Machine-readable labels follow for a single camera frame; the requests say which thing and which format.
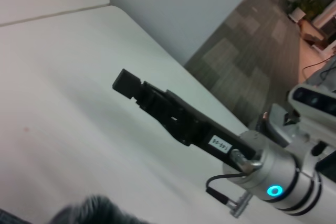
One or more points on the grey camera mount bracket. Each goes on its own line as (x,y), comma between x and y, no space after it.
(279,127)

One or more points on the brown cardboard box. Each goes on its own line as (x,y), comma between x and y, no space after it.
(312,31)

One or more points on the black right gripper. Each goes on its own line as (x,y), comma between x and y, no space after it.
(194,127)

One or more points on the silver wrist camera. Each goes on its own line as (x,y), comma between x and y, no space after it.
(312,100)

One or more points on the blue denim shorts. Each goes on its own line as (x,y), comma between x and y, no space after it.
(78,211)

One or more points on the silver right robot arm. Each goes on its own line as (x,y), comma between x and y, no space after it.
(278,171)

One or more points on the metal gripper connector plug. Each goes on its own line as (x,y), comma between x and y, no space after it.
(242,161)

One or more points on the white plant pot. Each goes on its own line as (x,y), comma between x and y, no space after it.
(298,14)

